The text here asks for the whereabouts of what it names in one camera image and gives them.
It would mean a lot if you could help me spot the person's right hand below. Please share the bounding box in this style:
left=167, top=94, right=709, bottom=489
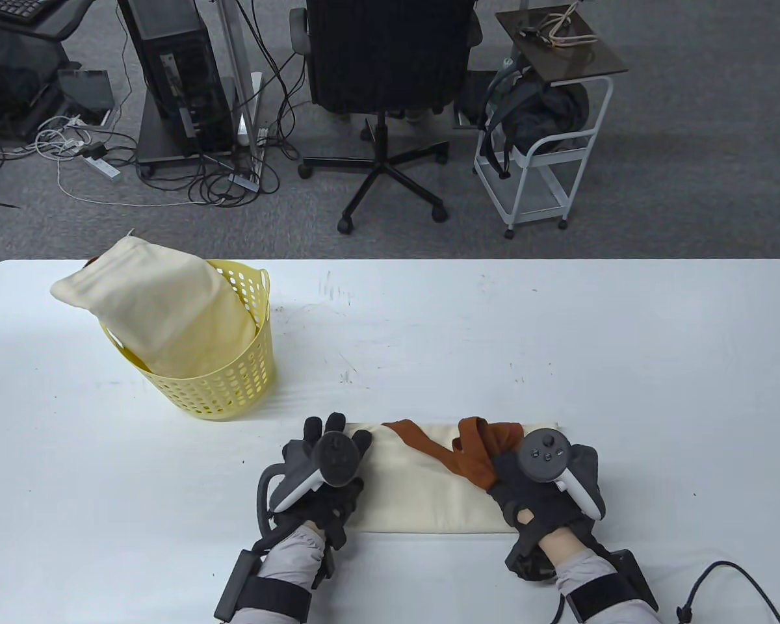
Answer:
left=487, top=450, right=604, bottom=535

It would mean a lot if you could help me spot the person's left hand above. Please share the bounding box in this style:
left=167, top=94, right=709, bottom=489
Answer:
left=270, top=413, right=372, bottom=550

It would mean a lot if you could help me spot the grey white handheld controller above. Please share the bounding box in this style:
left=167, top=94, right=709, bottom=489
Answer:
left=517, top=429, right=605, bottom=521
left=257, top=430, right=359, bottom=530

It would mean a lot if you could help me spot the flower print canvas bag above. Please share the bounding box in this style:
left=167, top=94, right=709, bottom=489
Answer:
left=344, top=416, right=563, bottom=535

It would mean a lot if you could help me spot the cream canvas bag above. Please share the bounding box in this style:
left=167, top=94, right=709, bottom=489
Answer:
left=50, top=235, right=259, bottom=379

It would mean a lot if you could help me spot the person's left forearm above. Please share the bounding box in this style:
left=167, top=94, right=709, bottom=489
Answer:
left=257, top=525, right=329, bottom=624

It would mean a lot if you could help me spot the person's right forearm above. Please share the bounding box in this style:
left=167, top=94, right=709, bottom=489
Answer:
left=552, top=526, right=660, bottom=624

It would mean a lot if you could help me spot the black armband sensor pack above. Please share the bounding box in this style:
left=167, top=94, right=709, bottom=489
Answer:
left=565, top=549, right=660, bottom=621
left=213, top=549, right=313, bottom=624

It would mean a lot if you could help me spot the yellow perforated plastic basket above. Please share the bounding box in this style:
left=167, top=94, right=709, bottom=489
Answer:
left=99, top=260, right=277, bottom=421

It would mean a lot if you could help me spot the white rolling cart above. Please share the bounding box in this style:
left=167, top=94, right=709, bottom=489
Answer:
left=473, top=75, right=615, bottom=240

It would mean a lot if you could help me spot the black backpack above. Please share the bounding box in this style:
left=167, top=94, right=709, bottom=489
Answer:
left=478, top=68, right=590, bottom=179

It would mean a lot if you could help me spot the grey metal stand base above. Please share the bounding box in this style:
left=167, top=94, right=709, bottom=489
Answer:
left=135, top=84, right=238, bottom=179

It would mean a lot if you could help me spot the white power strip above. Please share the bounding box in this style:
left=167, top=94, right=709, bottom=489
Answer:
left=80, top=155, right=122, bottom=182

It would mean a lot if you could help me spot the dark brown board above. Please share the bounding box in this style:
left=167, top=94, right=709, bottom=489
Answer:
left=496, top=5, right=629, bottom=85

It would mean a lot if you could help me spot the black office chair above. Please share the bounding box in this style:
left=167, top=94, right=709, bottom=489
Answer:
left=289, top=0, right=483, bottom=235

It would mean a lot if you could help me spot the grey metal desk leg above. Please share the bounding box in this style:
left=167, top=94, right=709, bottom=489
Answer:
left=218, top=0, right=265, bottom=183

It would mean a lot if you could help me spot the black laptop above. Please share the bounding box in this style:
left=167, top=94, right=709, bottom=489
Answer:
left=57, top=68, right=116, bottom=125

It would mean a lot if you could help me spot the black computer tower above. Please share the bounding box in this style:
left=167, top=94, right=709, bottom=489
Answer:
left=117, top=0, right=235, bottom=157

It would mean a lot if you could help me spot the dark mesh chair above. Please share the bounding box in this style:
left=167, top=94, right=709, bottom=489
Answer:
left=0, top=26, right=66, bottom=138

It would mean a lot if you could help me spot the black desk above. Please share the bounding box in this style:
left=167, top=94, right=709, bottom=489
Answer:
left=0, top=0, right=97, bottom=43

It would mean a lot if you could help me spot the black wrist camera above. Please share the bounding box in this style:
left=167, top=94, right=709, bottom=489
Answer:
left=312, top=530, right=339, bottom=580
left=507, top=539, right=556, bottom=582

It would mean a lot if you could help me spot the black cable tangle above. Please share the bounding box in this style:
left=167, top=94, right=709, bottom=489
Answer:
left=140, top=146, right=281, bottom=209

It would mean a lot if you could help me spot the thin white floor cable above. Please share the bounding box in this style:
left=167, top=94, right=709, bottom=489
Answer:
left=57, top=159, right=235, bottom=209

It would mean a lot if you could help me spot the white cable bundle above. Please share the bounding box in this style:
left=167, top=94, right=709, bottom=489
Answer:
left=32, top=114, right=95, bottom=158

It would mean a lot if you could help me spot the beige coiled cable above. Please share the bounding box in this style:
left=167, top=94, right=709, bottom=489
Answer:
left=519, top=2, right=600, bottom=47

